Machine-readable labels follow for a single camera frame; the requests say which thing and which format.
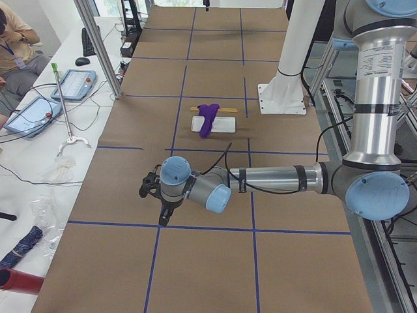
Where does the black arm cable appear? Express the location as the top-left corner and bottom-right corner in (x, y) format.
(200, 117), (356, 196)

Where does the seated person beige shirt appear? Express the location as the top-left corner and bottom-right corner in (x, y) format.
(0, 6), (50, 118)

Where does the purple towel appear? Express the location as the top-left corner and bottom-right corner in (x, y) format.
(197, 103), (220, 139)

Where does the black keyboard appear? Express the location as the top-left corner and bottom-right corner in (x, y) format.
(81, 27), (96, 57)

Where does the clear plastic bag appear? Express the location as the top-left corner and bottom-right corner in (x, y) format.
(30, 195), (65, 259)

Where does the white wooden towel rack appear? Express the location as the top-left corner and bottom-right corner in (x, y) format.
(190, 106), (238, 134)

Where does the far blue teach pendant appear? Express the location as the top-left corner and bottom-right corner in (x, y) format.
(59, 69), (96, 101)

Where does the black box on table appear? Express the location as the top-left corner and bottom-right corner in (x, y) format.
(120, 42), (134, 58)

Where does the aluminium frame post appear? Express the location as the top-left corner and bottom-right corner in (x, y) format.
(74, 0), (122, 99)

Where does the red cylinder tube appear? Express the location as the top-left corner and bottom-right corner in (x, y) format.
(1, 268), (44, 295)

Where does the near blue teach pendant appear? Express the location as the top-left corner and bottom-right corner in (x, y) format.
(4, 97), (62, 138)

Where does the folded dark blue umbrella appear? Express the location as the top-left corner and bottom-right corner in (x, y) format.
(1, 226), (43, 269)

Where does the black handle at edge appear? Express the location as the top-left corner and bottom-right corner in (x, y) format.
(0, 212), (17, 221)

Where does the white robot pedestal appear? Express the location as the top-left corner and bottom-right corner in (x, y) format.
(258, 0), (325, 115)

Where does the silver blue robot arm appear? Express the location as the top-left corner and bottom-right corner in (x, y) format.
(152, 1), (416, 226)

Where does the black computer mouse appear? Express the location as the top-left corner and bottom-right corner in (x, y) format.
(75, 57), (91, 67)

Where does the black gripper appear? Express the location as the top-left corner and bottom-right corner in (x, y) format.
(158, 192), (184, 226)

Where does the blue teach pendant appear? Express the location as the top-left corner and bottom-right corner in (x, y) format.
(4, 97), (62, 138)
(59, 69), (96, 101)

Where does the metal reacher grabber stick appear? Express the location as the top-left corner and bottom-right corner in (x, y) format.
(51, 63), (92, 157)

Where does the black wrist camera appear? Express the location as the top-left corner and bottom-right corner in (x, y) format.
(139, 164), (162, 200)

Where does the white crumpled cloth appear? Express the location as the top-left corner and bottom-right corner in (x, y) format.
(40, 155), (76, 183)

